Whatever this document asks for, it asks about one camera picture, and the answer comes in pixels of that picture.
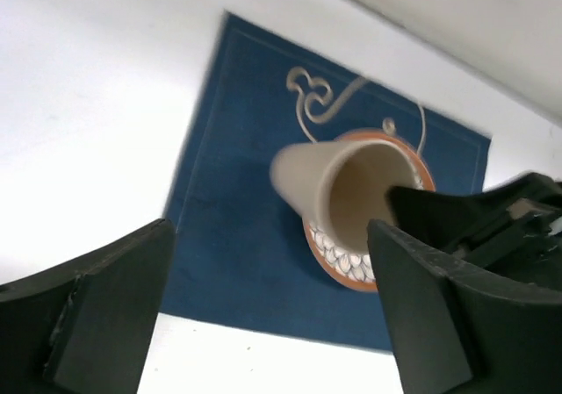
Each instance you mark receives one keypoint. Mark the beige ceramic cup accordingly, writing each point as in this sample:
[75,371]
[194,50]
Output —
[341,185]

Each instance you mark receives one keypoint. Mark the blue whale cloth napkin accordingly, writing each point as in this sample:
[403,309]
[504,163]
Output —
[242,257]

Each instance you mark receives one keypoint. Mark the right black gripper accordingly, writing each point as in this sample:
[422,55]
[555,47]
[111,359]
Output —
[499,228]

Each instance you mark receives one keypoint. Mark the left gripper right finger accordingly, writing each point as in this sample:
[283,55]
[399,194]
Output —
[457,328]

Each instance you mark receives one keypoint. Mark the floral orange-rimmed plate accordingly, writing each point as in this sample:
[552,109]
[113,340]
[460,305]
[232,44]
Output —
[350,269]

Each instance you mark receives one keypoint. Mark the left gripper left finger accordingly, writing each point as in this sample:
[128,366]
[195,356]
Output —
[85,326]

